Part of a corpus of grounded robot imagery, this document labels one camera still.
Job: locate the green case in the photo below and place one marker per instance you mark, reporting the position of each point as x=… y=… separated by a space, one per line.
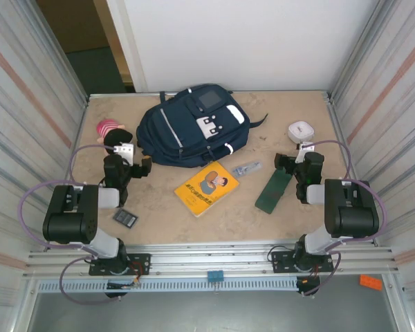
x=273 y=193

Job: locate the clear packet of pens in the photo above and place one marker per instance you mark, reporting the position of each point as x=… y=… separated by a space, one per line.
x=246 y=169

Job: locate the small black calculator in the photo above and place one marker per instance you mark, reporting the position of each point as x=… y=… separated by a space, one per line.
x=125 y=218

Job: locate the navy blue student backpack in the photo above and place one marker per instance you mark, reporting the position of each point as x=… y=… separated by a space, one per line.
x=186 y=131

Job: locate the yellow picture book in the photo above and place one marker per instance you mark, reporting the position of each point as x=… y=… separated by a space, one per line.
x=204 y=188

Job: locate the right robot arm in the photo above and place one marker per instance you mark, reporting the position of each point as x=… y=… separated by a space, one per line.
x=352 y=214

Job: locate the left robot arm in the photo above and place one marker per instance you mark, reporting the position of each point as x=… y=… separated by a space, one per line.
x=69 y=221

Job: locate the white rounded square container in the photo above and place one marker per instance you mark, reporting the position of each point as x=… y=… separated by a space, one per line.
x=300 y=131

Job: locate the plush doll with pink hat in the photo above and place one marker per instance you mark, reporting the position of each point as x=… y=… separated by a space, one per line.
x=112 y=135

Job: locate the thin aluminium edge strip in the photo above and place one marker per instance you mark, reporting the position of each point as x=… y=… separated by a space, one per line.
x=263 y=92

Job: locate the striped metal side panel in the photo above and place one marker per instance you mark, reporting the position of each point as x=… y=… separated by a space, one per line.
x=27 y=121
x=384 y=103

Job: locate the blue binder clip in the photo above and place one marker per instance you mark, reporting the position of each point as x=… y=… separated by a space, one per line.
x=215 y=276

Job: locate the orange toy brick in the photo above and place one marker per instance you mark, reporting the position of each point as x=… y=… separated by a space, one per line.
x=370 y=281

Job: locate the brown wooden door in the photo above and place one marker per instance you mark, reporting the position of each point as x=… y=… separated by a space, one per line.
x=69 y=24

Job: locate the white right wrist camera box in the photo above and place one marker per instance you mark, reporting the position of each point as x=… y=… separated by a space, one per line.
x=301 y=154

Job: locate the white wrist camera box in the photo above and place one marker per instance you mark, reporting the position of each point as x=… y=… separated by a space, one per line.
x=301 y=154
x=124 y=149

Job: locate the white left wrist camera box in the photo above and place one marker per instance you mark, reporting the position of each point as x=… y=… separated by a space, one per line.
x=124 y=149

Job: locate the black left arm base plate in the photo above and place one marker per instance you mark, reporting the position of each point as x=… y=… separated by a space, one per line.
x=138 y=263

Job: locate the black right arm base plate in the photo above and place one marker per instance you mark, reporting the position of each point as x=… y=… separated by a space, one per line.
x=280 y=261

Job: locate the aluminium mounting rail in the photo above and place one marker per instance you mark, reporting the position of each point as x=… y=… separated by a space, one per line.
x=207 y=257

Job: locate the white door frame post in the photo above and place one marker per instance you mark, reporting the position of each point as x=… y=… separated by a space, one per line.
x=124 y=41

